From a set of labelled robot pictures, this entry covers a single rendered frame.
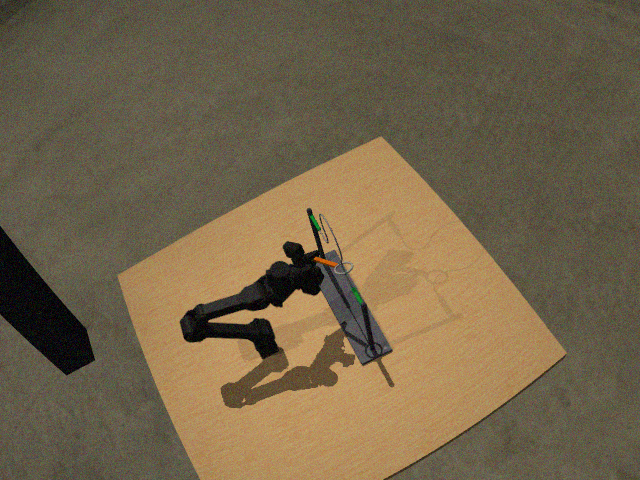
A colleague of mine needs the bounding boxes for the orange handle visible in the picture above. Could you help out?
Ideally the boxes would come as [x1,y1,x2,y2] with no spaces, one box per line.
[312,256,354,275]

